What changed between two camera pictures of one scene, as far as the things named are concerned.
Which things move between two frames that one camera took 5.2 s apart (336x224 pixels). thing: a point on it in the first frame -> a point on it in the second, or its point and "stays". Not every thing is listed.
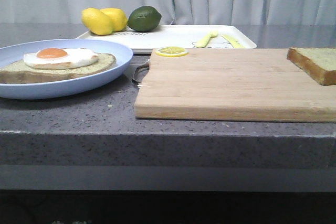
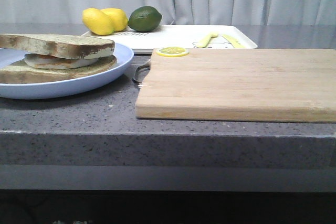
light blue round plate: (14, 52) stays
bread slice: (17, 72) stays
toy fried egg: (58, 58) stays
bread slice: (318, 63) -> (59, 46)
